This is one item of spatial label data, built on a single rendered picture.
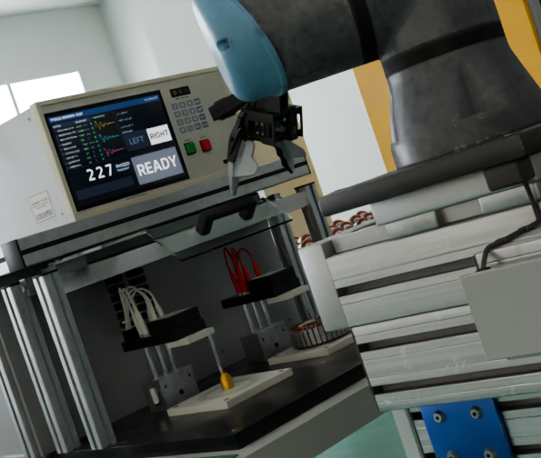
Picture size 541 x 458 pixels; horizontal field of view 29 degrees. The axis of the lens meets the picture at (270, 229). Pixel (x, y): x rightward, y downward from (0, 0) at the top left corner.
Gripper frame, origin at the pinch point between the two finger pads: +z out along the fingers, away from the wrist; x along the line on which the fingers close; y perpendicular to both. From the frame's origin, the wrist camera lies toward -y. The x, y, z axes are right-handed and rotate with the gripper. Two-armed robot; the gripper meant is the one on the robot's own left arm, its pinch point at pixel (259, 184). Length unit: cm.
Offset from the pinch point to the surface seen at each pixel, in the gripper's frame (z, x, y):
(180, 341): 20.1, -22.4, 2.3
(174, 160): -1.6, -2.9, -18.4
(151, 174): -0.8, -8.9, -17.7
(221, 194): 5.1, 2.5, -12.5
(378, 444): 171, 157, -99
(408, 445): 110, 89, -34
